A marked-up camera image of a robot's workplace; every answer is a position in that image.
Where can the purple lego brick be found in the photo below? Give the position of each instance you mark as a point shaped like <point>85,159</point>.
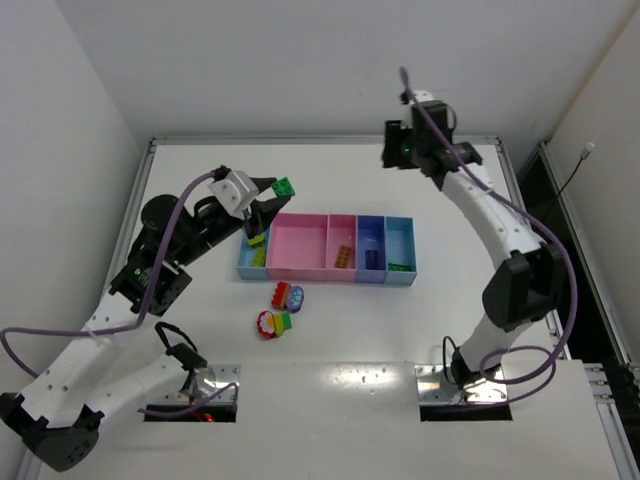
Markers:
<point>372,259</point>

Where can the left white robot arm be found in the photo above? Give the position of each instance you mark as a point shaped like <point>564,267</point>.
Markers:
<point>62,413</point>

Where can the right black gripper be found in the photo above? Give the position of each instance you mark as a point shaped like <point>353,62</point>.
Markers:
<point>392,145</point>

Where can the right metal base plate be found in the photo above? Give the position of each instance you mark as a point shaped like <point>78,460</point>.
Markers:
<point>434,390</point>

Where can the red orange lego stack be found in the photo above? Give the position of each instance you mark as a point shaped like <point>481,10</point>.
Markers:
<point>280,296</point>

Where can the small pink bin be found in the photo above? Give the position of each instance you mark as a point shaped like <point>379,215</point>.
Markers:
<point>342,230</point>

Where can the purple paw print lego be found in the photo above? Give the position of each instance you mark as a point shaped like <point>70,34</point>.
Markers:
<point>295,299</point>

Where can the yellow green red lego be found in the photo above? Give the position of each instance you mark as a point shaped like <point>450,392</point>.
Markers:
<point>282,323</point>

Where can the long green lego plate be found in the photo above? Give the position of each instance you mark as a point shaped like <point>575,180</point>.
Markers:
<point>400,267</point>

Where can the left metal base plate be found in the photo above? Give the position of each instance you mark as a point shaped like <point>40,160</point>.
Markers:
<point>218,384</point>

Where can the large pink bin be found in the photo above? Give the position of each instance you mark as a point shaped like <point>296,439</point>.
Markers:
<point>297,249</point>

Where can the dark green lego brick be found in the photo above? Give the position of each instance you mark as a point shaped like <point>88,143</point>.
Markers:
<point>283,187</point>

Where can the light blue bin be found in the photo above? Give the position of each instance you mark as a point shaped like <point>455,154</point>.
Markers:
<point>400,249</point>
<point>244,269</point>

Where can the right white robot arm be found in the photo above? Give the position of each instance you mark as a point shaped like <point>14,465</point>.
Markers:
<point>529,272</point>

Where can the metal base plate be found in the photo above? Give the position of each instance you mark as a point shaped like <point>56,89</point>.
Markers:
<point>434,390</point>
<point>218,384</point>

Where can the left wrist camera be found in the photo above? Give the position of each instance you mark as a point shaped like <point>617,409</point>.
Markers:
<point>235,193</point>

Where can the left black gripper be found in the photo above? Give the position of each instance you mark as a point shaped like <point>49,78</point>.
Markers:
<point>249,216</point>

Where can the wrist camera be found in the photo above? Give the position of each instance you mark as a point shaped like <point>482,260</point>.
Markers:
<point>419,96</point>
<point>235,193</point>

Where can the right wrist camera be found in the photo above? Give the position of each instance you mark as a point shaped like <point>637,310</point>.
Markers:
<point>419,96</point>

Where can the right light blue bin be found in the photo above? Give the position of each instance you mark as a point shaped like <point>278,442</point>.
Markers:
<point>400,249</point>

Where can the orange lego brick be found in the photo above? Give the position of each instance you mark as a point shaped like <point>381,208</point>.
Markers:
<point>343,257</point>

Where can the small lime lego brick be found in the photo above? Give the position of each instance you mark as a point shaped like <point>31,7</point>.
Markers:
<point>259,258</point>

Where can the left light blue bin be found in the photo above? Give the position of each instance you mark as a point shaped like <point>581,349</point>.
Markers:
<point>244,269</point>

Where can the red flower lego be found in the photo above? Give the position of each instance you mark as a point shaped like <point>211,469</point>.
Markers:
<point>265,325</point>

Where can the dark blue bin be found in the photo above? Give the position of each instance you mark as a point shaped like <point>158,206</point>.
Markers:
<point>371,234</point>

